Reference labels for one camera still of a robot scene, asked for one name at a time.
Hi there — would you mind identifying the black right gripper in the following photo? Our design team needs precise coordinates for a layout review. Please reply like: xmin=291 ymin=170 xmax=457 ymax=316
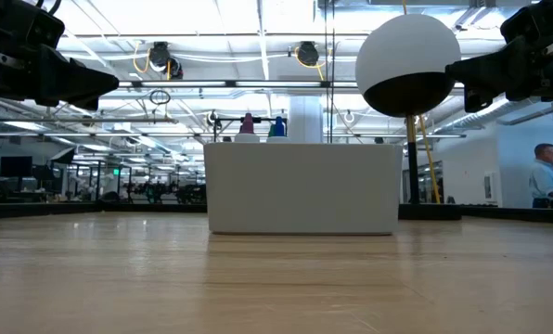
xmin=444 ymin=0 xmax=553 ymax=114

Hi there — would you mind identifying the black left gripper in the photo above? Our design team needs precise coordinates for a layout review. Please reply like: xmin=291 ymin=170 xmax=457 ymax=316
xmin=0 ymin=0 xmax=121 ymax=112

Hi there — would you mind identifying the grey plastic tray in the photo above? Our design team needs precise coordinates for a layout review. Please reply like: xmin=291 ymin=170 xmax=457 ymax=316
xmin=202 ymin=141 xmax=405 ymax=237

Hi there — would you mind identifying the grey ceiling pipe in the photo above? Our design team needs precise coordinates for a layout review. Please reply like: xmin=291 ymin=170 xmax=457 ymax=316
xmin=496 ymin=99 xmax=553 ymax=127

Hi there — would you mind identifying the white globe lamp black base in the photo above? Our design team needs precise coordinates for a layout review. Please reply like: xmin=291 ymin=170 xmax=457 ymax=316
xmin=354 ymin=12 xmax=463 ymax=222

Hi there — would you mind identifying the black background monitor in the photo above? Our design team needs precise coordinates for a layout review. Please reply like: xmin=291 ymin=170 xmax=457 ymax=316
xmin=0 ymin=155 xmax=33 ymax=179

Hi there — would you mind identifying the long ceiling light strip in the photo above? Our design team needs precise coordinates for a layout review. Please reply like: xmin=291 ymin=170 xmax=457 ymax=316
xmin=117 ymin=79 xmax=467 ymax=91

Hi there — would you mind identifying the person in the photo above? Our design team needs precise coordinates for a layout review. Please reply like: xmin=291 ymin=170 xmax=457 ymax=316
xmin=528 ymin=142 xmax=553 ymax=210

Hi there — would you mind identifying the background robot workstation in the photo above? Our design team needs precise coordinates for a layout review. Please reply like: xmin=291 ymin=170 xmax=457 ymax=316
xmin=67 ymin=160 xmax=208 ymax=206

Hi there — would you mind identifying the white building column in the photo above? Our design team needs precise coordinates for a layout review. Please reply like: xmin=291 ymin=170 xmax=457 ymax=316
xmin=288 ymin=95 xmax=325 ymax=144

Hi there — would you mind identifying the silver ventilation duct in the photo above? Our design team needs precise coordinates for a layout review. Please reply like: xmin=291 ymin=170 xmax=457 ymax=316
xmin=436 ymin=97 xmax=545 ymax=136

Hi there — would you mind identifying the hanging black cable loop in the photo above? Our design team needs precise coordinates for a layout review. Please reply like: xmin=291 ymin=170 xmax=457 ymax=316
xmin=148 ymin=88 xmax=172 ymax=107

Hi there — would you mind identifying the black ceiling cable reel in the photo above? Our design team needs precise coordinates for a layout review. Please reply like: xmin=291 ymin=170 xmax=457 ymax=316
xmin=295 ymin=40 xmax=322 ymax=69
xmin=147 ymin=40 xmax=185 ymax=81

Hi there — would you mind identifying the yellow hanging cable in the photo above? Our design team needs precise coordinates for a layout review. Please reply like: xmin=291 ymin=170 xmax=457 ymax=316
xmin=400 ymin=0 xmax=444 ymax=205

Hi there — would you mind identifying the black aluminium table frame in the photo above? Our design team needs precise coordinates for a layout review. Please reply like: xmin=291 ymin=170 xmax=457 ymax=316
xmin=0 ymin=199 xmax=553 ymax=227

